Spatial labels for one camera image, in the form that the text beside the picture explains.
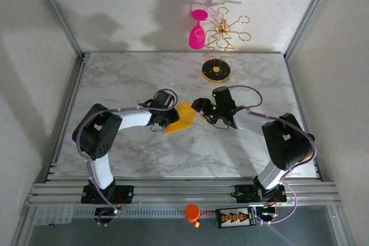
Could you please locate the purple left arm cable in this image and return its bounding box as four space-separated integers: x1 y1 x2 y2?
76 88 178 226

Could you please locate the small black controller box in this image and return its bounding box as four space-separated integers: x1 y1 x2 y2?
257 206 278 220
94 207 121 221

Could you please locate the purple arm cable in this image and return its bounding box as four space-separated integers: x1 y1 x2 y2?
76 88 178 226
227 85 319 226

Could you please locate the black power distribution board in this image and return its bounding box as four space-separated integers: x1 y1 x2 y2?
216 206 257 229

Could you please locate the yellow paper sheet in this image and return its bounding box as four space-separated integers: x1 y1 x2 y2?
163 101 198 137

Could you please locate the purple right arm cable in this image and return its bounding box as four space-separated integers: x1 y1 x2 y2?
227 85 319 226

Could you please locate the red wire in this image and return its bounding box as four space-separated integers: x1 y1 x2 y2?
198 210 220 224

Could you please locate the pink plastic wine glass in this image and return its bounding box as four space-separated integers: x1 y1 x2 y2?
188 9 209 50

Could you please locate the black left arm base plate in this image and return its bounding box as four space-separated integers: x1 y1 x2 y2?
80 184 135 204

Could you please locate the orange round push button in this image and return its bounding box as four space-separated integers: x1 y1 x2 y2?
184 203 201 224

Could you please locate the clear plastic organizer box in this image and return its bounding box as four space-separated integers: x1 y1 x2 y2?
33 205 73 226

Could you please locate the gold wire glass rack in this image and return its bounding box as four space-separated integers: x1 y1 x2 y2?
201 6 251 83

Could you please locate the grey slotted cable duct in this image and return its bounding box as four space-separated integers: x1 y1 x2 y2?
71 208 220 218

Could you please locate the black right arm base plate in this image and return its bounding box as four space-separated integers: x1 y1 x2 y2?
235 184 288 203

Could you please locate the aluminium frame post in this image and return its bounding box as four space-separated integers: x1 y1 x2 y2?
27 0 87 62
284 0 338 61

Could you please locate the aluminium mounting rail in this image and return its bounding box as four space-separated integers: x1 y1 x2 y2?
27 181 342 208

